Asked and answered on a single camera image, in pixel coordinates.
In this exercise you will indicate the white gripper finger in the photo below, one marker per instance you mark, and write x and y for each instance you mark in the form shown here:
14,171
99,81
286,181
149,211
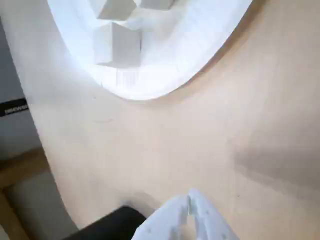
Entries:
160,225
212,225

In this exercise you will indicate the white paper plate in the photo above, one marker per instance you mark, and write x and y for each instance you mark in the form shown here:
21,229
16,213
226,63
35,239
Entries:
175,50

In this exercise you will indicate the black table clamp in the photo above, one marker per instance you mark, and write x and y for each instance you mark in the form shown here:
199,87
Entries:
105,225

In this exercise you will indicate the light wooden frame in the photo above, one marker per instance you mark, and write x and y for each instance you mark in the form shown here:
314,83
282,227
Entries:
25,165

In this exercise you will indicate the grey metal post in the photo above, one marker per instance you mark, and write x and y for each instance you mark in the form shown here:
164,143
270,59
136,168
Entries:
15,75

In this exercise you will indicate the black printed label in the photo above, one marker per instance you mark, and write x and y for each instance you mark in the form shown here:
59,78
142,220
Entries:
12,108

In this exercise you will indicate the white cube block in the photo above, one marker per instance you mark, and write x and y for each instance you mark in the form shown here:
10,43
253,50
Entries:
115,8
125,45
155,3

